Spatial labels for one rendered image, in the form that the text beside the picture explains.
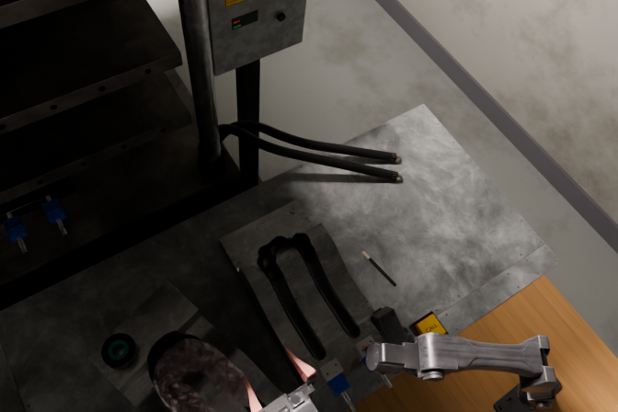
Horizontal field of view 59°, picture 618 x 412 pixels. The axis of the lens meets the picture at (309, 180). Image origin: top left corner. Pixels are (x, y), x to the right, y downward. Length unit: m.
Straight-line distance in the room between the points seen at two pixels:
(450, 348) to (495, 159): 1.96
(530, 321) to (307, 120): 1.60
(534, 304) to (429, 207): 0.42
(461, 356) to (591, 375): 0.71
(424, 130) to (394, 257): 0.50
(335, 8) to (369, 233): 2.02
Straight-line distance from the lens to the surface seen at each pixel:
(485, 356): 1.17
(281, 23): 1.61
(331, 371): 1.42
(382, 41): 3.31
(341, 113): 2.92
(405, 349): 1.16
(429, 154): 1.88
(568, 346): 1.78
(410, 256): 1.69
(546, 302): 1.80
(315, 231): 1.52
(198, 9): 1.23
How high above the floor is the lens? 2.31
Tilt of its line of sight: 60 degrees down
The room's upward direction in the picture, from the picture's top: 10 degrees clockwise
